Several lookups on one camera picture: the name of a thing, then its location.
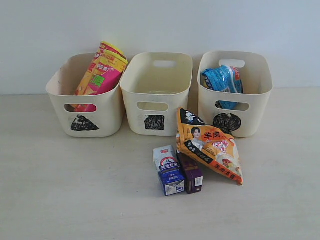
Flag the orange noodle packet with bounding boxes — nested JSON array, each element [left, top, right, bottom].
[[176, 107, 244, 186]]

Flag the pink chips can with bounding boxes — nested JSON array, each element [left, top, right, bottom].
[[83, 50, 128, 96]]

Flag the blue noodle packet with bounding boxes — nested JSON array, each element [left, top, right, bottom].
[[201, 65, 244, 94]]

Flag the yellow chips can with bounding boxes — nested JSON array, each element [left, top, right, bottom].
[[74, 41, 126, 96]]

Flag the middle cream plastic bin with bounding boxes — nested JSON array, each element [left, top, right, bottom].
[[120, 52, 193, 137]]

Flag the cream plastic bin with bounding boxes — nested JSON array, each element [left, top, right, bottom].
[[46, 53, 125, 138], [197, 50, 273, 138], [120, 52, 193, 137]]

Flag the blue white milk carton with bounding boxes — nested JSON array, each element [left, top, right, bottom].
[[153, 145, 185, 196]]

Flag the left cream plastic bin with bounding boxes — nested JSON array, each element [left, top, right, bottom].
[[46, 53, 125, 138]]

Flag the purple milk carton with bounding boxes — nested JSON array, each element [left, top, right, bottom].
[[176, 151, 203, 194]]

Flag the right cream plastic bin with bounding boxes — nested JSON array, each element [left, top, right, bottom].
[[197, 50, 273, 138]]

